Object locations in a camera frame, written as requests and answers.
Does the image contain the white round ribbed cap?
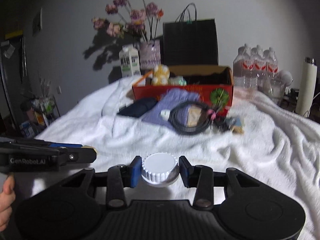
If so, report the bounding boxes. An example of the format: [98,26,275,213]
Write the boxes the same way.
[141,153,180,187]

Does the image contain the black cable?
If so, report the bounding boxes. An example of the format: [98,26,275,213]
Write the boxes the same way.
[169,100,216,134]

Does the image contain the purple drawstring pouch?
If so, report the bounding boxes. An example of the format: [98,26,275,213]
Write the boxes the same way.
[142,88,200,130]

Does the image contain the person's left hand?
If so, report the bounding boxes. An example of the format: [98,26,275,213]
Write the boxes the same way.
[0,174,16,232]

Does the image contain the dark blue case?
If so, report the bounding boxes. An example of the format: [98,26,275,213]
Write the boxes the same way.
[117,98,158,118]

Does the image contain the small grey blue figurine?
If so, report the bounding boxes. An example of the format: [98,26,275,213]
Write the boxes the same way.
[221,116,244,134]

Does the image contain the orange cardboard box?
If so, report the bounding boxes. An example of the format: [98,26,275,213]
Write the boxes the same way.
[132,64,234,109]

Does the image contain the mint green white trinket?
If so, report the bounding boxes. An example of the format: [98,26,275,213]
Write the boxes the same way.
[168,76,187,86]

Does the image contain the white fluffy towel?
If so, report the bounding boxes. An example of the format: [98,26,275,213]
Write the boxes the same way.
[39,77,319,239]

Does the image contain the yellow white plush toy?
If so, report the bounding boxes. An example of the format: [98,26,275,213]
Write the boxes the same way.
[151,64,170,86]

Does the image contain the white green milk carton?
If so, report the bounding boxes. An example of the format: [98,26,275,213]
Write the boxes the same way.
[119,44,140,78]

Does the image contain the clear glass cup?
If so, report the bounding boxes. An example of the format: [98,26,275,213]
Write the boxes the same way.
[263,76,286,106]

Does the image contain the purple glass vase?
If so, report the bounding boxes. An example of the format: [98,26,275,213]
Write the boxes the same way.
[139,40,161,70]

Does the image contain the shrink-wrapped water bottle pack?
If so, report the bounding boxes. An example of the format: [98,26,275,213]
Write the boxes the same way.
[233,44,278,89]

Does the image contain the black paper shopping bag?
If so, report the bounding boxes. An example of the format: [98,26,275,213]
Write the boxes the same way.
[163,3,219,66]

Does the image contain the white round lamp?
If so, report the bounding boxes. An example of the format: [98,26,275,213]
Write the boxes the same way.
[278,70,293,88]

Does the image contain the white thermos bottle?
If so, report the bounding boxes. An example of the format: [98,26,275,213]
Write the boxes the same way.
[295,57,317,118]

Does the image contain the dried pink purple flowers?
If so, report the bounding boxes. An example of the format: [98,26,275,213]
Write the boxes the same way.
[91,0,164,42]

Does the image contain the wire rack with clutter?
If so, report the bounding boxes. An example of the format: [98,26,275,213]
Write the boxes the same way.
[19,72,61,136]

